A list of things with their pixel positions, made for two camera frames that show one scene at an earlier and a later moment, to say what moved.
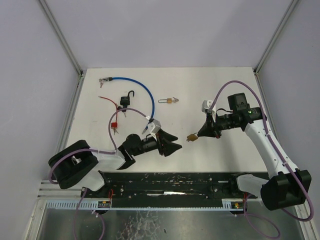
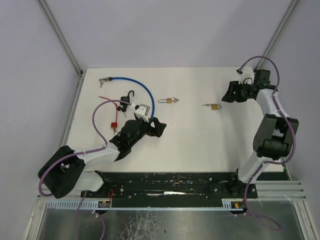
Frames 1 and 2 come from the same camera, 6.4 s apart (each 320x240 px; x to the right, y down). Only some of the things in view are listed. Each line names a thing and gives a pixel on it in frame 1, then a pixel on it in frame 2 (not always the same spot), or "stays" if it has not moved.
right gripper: [214, 126] -> [240, 91]
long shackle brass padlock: [169, 100] stays
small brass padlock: [192, 137] -> [216, 106]
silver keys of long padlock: [175, 100] stays
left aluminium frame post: [67, 46] stays
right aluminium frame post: [291, 7] stays
